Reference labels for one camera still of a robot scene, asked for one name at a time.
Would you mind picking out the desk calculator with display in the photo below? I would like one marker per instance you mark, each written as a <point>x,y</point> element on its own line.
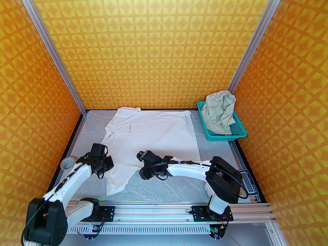
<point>249,183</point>

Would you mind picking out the grey tape roll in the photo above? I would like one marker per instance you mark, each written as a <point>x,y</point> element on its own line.
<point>67,163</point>

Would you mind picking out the teal plastic laundry basket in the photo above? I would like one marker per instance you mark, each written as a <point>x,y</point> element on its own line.
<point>238,131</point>

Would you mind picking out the white t-shirt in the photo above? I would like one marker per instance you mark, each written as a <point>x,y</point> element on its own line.
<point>153,134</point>

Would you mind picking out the aluminium frame post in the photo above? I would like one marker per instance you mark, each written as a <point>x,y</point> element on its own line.
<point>256,34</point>
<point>48,47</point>

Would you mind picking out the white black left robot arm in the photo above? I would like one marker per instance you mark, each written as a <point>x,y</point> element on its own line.
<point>77,174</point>

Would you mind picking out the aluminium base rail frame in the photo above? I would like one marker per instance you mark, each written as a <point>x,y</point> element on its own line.
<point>153,211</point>

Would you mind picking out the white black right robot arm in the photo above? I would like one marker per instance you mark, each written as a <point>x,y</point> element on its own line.
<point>187,170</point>

